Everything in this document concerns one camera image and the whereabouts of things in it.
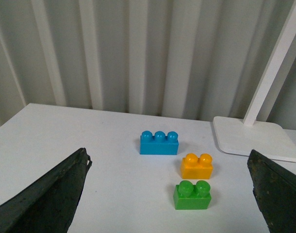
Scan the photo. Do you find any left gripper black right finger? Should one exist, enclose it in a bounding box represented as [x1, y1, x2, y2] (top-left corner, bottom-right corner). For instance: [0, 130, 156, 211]
[247, 150, 296, 233]

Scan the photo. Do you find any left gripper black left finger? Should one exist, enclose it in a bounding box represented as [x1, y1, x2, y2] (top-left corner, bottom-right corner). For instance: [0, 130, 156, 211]
[0, 148, 92, 233]

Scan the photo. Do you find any yellow two-stud block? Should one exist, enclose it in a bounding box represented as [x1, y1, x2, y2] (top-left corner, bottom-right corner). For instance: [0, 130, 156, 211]
[180, 153, 213, 180]

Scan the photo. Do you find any green two-stud block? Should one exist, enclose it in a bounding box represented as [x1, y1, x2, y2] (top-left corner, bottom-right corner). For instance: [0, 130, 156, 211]
[173, 180, 212, 210]

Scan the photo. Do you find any blue three-stud block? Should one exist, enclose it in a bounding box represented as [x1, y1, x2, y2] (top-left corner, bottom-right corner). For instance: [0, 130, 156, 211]
[140, 131, 179, 155]

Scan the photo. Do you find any white desk lamp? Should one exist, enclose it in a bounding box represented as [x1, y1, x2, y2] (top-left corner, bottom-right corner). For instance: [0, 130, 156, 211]
[213, 0, 296, 162]

